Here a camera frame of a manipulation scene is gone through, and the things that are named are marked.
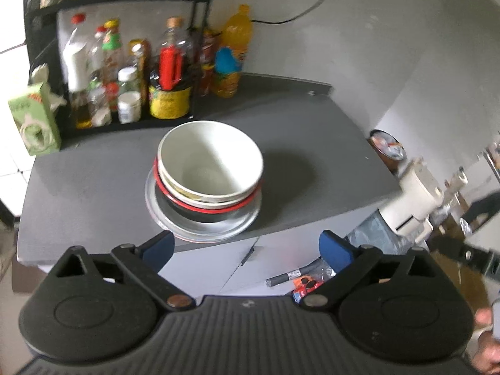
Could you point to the black marker pen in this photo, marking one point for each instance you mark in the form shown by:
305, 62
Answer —
316, 266

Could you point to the white appliance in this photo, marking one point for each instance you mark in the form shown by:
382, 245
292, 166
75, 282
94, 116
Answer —
408, 213

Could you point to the clear bottle with red cap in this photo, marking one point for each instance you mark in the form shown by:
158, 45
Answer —
75, 58

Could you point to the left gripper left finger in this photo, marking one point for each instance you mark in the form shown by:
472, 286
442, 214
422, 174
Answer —
141, 265

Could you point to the green tissue box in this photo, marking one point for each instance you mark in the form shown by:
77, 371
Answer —
34, 114

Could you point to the black wire rack shelf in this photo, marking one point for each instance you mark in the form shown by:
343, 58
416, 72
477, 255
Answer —
116, 40

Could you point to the right hand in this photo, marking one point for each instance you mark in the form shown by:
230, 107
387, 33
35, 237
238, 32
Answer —
487, 356

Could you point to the white bowl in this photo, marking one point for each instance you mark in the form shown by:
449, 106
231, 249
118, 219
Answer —
209, 161

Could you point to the white capped jar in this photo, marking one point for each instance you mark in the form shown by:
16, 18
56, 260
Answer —
129, 100

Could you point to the black bowl with red rim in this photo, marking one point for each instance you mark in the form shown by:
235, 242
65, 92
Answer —
207, 213

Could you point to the dark bottle yellow label red handle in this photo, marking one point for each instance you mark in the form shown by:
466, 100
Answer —
171, 78

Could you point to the white plate with blue logo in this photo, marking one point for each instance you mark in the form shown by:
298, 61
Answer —
198, 227

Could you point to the orange juice bottle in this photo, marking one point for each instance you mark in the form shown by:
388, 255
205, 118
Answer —
234, 42

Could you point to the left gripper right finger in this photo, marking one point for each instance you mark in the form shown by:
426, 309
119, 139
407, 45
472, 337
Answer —
351, 265

